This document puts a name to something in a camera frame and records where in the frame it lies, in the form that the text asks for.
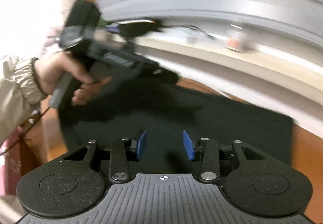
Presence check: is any black garment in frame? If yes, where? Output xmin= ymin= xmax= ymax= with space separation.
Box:
xmin=59 ymin=78 xmax=294 ymax=174

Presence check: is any beige jacket sleeve forearm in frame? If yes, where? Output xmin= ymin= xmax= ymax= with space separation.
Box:
xmin=0 ymin=56 xmax=47 ymax=142

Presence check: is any person left hand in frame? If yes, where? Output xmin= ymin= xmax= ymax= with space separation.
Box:
xmin=34 ymin=50 xmax=113 ymax=106

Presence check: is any clear bottle orange label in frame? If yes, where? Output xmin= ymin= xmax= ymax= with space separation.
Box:
xmin=224 ymin=28 xmax=247 ymax=52

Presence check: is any black cable on sill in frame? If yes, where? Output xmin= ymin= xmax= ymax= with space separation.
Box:
xmin=181 ymin=24 xmax=218 ymax=40

